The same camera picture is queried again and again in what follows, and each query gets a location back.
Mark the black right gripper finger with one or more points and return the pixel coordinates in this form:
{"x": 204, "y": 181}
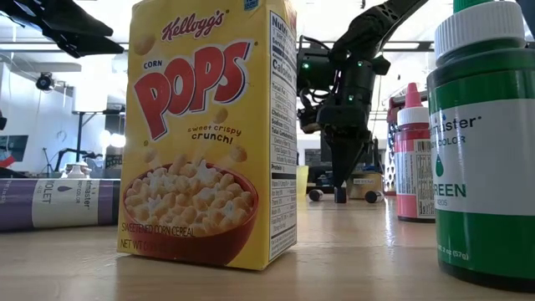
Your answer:
{"x": 332, "y": 150}
{"x": 349, "y": 154}

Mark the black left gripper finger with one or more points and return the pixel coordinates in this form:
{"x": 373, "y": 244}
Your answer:
{"x": 50, "y": 16}
{"x": 83, "y": 47}

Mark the yellow Corn Pops cereal box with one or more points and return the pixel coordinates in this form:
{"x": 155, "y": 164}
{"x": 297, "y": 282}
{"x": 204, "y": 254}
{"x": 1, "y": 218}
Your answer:
{"x": 209, "y": 146}

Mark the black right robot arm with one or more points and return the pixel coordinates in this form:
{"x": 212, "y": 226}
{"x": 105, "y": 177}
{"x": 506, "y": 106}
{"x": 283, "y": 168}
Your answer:
{"x": 368, "y": 25}

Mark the small metal tin box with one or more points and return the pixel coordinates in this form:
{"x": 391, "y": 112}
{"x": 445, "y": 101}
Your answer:
{"x": 363, "y": 186}

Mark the yellow plastic bin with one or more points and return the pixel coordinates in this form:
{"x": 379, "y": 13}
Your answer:
{"x": 302, "y": 180}

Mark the red metal cheese grater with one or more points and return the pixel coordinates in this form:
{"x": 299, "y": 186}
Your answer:
{"x": 390, "y": 167}

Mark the pink food colour bottle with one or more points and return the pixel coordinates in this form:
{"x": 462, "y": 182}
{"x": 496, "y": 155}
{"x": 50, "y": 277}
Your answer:
{"x": 414, "y": 167}

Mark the black overhead beam with lights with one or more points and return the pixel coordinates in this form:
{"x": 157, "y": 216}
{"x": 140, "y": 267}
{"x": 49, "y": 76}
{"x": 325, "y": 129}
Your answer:
{"x": 397, "y": 46}

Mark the green food colour bottle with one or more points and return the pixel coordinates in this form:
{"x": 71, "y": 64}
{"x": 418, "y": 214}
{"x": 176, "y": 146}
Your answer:
{"x": 485, "y": 167}

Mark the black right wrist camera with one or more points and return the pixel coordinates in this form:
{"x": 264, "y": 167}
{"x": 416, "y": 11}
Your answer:
{"x": 310, "y": 122}

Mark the black ceiling-mounted camera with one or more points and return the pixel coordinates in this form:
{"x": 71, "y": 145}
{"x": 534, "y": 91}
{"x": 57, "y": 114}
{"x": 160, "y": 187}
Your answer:
{"x": 44, "y": 81}

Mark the dark wall screen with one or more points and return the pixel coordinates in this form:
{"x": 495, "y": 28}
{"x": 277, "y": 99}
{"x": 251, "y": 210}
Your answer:
{"x": 12, "y": 146}

